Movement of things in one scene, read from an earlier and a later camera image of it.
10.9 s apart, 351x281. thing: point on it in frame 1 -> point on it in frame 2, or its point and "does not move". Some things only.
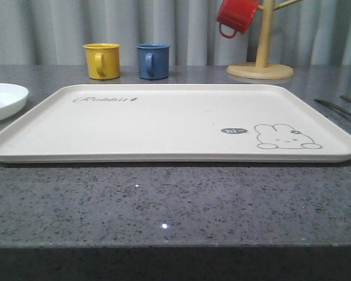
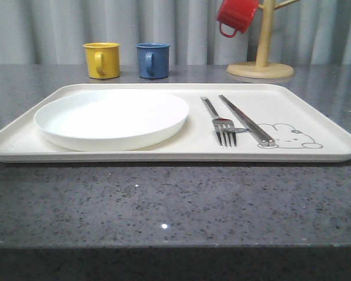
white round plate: [4, 100] -> [110, 120]
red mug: [238, 14] does not move
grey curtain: [54, 32] does not move
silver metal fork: [350, 113] -> [223, 126]
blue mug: [153, 60] does not move
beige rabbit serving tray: [175, 123] does not move
